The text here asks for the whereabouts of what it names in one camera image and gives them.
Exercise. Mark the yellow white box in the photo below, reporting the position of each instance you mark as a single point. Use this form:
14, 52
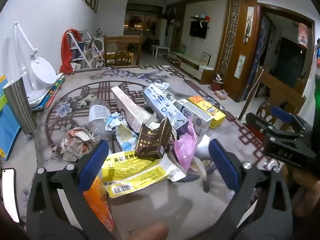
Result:
130, 167

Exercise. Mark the small red floor bin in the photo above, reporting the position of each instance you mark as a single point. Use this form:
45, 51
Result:
217, 83

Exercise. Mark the colourful leaning picture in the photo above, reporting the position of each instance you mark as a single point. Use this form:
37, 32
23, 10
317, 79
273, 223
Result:
205, 58

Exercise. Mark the hanging scroll painting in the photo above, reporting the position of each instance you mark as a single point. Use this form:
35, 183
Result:
249, 22
240, 66

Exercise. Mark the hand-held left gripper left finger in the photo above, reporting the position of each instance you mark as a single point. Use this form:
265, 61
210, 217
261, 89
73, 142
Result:
92, 163

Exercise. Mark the blue white toothpaste box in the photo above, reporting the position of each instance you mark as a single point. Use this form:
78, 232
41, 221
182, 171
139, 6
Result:
160, 105

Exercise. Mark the small cardboard box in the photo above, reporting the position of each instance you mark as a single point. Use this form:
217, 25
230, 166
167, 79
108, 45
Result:
221, 95

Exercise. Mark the blue white snack bag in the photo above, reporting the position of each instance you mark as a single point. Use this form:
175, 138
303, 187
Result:
122, 135

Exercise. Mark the pink plastic bag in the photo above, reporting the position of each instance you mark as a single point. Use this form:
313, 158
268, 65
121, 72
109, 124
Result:
183, 147

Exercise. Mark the smartphone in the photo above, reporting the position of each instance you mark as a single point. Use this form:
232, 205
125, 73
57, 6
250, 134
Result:
10, 195

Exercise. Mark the clear plastic bottle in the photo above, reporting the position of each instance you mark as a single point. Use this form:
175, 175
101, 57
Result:
98, 112

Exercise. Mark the striped metal tumbler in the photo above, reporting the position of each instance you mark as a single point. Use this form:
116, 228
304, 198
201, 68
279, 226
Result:
20, 105

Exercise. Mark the wall shelf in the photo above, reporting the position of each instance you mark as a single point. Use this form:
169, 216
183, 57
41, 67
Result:
200, 17

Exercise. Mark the white blue carton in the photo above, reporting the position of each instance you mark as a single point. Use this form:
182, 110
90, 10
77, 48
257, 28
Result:
195, 116

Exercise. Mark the blue folder with green tabs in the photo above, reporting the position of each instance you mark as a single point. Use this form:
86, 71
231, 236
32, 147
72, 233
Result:
7, 130

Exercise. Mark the wooden lattice partition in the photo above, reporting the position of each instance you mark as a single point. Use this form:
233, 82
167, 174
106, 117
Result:
225, 42

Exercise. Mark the person's left hand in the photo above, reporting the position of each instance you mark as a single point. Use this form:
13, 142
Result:
150, 232

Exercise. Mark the brown cigarette pack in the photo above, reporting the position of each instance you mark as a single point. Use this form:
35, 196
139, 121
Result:
150, 140

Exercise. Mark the stack of colourful books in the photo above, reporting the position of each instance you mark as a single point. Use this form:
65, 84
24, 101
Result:
51, 96

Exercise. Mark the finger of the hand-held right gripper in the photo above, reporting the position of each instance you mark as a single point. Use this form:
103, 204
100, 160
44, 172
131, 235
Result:
262, 127
283, 113

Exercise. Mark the white television cabinet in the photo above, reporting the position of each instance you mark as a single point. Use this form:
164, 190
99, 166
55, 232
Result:
192, 66

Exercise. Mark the small white table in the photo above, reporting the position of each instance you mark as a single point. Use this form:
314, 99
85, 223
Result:
161, 48

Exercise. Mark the person's right hand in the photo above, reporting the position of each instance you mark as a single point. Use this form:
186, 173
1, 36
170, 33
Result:
307, 192

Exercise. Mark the white desk lamp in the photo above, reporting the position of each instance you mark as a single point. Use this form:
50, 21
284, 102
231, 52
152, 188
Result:
42, 72

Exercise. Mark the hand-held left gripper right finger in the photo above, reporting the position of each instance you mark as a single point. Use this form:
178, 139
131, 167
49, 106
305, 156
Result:
223, 165

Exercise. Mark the red white paper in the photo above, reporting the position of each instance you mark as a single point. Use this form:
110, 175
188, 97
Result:
75, 142

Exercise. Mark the orange plastic bag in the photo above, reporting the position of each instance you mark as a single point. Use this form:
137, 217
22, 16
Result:
97, 200

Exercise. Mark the long pink box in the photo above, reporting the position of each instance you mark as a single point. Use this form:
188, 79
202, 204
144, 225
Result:
127, 107

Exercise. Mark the red wall decoration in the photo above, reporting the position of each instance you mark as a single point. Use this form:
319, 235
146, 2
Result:
303, 33

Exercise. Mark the wall television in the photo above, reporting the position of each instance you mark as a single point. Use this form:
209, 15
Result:
197, 30

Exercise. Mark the carved wooden chair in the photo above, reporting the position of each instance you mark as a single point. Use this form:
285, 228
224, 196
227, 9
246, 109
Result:
122, 42
275, 85

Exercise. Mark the red cloth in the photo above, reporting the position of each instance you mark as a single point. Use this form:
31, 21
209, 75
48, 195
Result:
67, 52

